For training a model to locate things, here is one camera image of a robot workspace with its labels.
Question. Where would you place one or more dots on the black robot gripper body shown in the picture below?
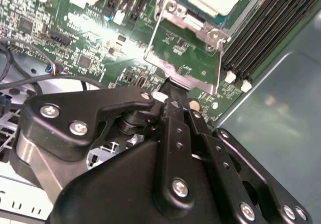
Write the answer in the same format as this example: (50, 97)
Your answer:
(113, 188)

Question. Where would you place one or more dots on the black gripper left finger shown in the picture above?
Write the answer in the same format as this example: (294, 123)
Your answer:
(62, 118)

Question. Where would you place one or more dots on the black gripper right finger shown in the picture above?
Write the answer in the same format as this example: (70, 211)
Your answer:
(225, 178)

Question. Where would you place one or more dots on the metal socket cover frame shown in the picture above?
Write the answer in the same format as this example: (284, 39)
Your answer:
(200, 86)

